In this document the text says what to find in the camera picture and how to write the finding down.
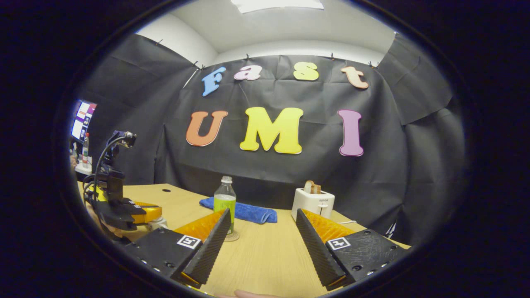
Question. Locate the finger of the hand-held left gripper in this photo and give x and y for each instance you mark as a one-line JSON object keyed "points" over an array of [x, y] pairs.
{"points": [[149, 213], [99, 193]]}

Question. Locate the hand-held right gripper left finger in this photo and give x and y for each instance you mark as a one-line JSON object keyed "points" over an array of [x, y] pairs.
{"points": [[211, 248]]}

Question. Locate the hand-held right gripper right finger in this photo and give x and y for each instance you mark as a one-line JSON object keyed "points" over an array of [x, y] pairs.
{"points": [[316, 252]]}

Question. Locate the white teacup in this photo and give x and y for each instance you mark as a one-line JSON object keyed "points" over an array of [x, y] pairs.
{"points": [[159, 224]]}

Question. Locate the round coaster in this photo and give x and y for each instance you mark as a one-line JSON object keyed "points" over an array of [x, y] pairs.
{"points": [[234, 237]]}

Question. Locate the green label water bottle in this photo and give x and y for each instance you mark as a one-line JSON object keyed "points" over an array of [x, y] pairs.
{"points": [[225, 207]]}

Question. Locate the red cap plastic bottle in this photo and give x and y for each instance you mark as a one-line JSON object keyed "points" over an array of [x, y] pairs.
{"points": [[85, 155]]}

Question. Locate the white side table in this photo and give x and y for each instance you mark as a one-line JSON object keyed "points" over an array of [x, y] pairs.
{"points": [[83, 169]]}

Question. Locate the white toaster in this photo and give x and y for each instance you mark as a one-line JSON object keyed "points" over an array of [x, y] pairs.
{"points": [[314, 203]]}

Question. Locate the blue towel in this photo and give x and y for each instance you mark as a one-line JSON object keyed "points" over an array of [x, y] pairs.
{"points": [[252, 213]]}

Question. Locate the toast bread slice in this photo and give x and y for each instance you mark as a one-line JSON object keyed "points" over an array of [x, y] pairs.
{"points": [[311, 187]]}

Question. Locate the computer monitor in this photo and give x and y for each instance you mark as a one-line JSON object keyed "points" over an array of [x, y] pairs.
{"points": [[83, 120]]}

